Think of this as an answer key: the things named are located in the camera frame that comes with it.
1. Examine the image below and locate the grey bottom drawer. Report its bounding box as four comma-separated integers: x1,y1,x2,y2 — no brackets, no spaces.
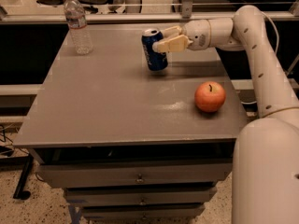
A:
82,203,205,220

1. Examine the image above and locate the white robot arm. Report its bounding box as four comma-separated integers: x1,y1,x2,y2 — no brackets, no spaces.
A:
152,5,299,224

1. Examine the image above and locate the grey middle drawer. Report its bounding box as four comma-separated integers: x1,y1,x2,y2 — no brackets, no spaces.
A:
65,183,217,206

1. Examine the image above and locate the grey drawer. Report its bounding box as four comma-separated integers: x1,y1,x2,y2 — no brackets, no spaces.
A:
37,159,232,188
65,183,217,206
82,203,205,220

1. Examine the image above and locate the blue pepsi can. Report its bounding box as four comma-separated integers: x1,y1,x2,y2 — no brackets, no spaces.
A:
141,28,168,71

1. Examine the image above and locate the grey top drawer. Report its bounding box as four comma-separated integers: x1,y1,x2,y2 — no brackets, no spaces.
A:
37,159,232,188

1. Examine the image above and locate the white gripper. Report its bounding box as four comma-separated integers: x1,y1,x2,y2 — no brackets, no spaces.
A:
152,20,211,53

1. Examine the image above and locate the red apple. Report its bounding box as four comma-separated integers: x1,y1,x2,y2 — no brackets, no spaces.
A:
194,81,226,113

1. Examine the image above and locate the clear plastic water bottle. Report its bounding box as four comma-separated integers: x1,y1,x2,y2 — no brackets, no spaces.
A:
64,0,93,55

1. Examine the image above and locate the black floor stand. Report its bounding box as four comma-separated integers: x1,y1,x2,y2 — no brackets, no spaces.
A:
13,155,34,200

